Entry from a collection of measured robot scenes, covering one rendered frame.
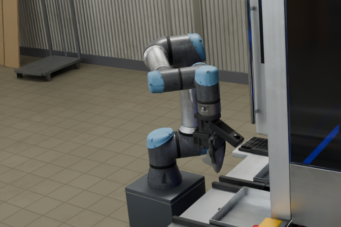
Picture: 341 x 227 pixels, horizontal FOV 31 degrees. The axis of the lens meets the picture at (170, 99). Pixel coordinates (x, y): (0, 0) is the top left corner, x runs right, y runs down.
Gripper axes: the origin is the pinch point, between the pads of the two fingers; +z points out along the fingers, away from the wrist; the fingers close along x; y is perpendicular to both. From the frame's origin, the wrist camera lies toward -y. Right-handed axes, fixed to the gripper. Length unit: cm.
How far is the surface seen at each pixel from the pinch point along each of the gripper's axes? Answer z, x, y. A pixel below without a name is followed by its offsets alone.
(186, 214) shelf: 20.0, 0.8, 14.5
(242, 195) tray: 19.1, -18.0, 1.7
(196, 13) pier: 36, -374, 234
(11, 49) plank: 86, -353, 497
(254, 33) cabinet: -23, -91, 29
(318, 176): -10.7, 12.2, -39.0
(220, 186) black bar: 18.6, -20.5, 12.0
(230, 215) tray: 19.7, -4.7, -0.4
